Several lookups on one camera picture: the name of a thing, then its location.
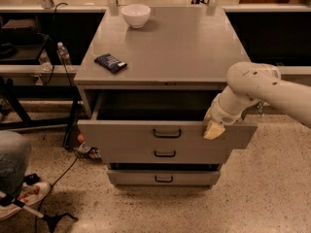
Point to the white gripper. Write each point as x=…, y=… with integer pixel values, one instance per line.
x=223, y=113

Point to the grey top drawer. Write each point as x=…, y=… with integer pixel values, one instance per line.
x=158, y=119

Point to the grey drawer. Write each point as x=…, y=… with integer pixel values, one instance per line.
x=158, y=119
x=173, y=156
x=187, y=178

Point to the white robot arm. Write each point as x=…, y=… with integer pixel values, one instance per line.
x=247, y=84

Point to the grey drawer cabinet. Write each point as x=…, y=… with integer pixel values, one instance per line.
x=177, y=49

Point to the grey middle drawer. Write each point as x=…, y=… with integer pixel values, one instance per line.
x=173, y=156

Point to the grey bottom drawer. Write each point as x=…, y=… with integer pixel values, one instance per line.
x=187, y=178

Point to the dark blue snack packet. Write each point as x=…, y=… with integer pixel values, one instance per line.
x=110, y=63

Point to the orange items on floor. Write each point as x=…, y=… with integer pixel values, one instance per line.
x=91, y=152

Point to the white ceramic bowl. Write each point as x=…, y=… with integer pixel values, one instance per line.
x=136, y=15

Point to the clear plastic water bottle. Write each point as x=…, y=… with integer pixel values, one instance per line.
x=63, y=54

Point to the black white tripod stand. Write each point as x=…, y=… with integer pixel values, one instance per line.
x=52, y=221

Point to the white orange sneaker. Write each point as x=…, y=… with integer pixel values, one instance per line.
x=30, y=195

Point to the person's leg in jeans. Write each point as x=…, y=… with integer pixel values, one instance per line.
x=15, y=151

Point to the black side table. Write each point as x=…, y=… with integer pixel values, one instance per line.
x=23, y=77

